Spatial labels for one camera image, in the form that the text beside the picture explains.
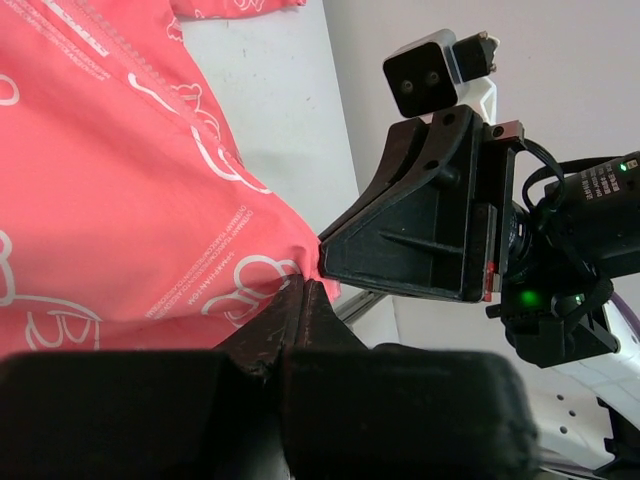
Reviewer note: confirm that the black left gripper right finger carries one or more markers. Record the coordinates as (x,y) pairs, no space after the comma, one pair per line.
(397,412)

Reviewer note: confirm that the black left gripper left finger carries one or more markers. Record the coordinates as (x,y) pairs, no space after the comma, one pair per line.
(173,414)

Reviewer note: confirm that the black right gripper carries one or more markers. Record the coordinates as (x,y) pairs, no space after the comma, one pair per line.
(577,229)

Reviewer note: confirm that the pink bear print jacket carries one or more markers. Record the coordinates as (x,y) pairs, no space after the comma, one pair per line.
(128,220)

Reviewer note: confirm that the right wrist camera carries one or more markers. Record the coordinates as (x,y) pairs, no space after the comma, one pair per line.
(440,71)

